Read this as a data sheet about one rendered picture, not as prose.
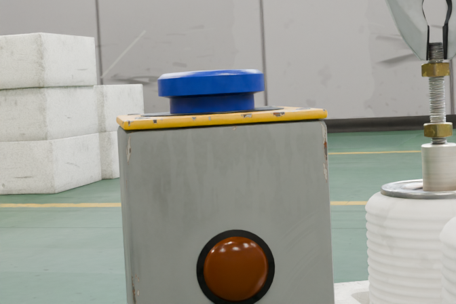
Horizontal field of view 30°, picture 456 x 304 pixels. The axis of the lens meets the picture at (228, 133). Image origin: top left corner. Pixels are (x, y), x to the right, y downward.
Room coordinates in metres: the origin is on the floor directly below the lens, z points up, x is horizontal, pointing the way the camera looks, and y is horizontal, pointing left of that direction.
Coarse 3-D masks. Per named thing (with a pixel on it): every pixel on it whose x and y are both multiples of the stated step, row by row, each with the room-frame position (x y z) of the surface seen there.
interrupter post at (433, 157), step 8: (424, 144) 0.54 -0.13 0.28; (448, 144) 0.53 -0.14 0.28; (424, 152) 0.53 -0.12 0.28; (432, 152) 0.53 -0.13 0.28; (440, 152) 0.53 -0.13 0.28; (448, 152) 0.53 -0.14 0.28; (424, 160) 0.53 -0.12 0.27; (432, 160) 0.53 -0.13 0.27; (440, 160) 0.53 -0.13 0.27; (448, 160) 0.53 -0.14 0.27; (424, 168) 0.53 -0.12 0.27; (432, 168) 0.53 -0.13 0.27; (440, 168) 0.53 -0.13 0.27; (448, 168) 0.53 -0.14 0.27; (424, 176) 0.54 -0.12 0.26; (432, 176) 0.53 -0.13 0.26; (440, 176) 0.53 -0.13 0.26; (448, 176) 0.53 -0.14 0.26; (424, 184) 0.54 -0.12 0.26; (432, 184) 0.53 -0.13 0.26; (440, 184) 0.53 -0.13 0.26; (448, 184) 0.53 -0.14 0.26
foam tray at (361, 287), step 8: (336, 288) 0.59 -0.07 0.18; (344, 288) 0.58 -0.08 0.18; (352, 288) 0.58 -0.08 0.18; (360, 288) 0.58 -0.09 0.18; (368, 288) 0.58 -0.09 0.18; (336, 296) 0.57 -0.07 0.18; (344, 296) 0.56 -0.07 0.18; (352, 296) 0.58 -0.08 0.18; (360, 296) 0.58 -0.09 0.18; (368, 296) 0.58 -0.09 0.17
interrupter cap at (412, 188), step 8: (392, 184) 0.56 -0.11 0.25; (400, 184) 0.56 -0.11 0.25; (408, 184) 0.56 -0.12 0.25; (416, 184) 0.56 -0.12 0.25; (384, 192) 0.53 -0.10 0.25; (392, 192) 0.52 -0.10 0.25; (400, 192) 0.52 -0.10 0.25; (408, 192) 0.51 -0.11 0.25; (416, 192) 0.51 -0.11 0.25; (424, 192) 0.51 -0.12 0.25; (432, 192) 0.50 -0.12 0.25; (440, 192) 0.50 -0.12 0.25; (448, 192) 0.50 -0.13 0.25
